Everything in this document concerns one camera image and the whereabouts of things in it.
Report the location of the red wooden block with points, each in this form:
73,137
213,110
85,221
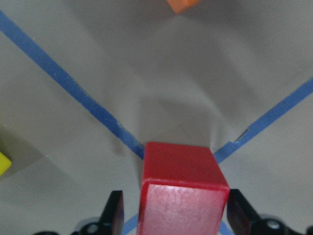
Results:
183,191

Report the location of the yellow wooden block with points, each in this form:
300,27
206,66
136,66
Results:
5,163

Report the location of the orange wooden block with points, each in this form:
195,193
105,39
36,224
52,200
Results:
180,6

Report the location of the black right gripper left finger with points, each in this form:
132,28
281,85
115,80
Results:
112,218

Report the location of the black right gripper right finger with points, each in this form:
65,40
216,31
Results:
240,214

